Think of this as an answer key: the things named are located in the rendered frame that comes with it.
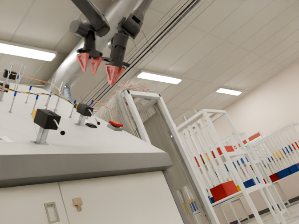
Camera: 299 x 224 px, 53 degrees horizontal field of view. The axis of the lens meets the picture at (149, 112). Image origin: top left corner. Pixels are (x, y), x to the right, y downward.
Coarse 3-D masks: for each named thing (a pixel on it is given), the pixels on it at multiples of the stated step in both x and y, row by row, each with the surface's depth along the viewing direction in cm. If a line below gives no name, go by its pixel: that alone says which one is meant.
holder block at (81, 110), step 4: (80, 104) 129; (84, 104) 130; (80, 108) 128; (84, 108) 127; (88, 108) 127; (92, 108) 129; (80, 112) 128; (84, 112) 126; (88, 112) 128; (92, 112) 129
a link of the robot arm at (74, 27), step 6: (78, 18) 126; (72, 24) 127; (78, 24) 125; (84, 24) 125; (90, 24) 130; (72, 30) 127; (78, 30) 126; (84, 30) 128; (102, 30) 128; (108, 30) 131; (84, 36) 130
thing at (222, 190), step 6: (228, 150) 391; (204, 162) 395; (216, 186) 383; (222, 186) 377; (228, 186) 387; (234, 186) 398; (216, 192) 382; (222, 192) 377; (228, 192) 378; (234, 192) 389; (216, 198) 382; (222, 198) 376; (192, 204) 404; (186, 210) 410
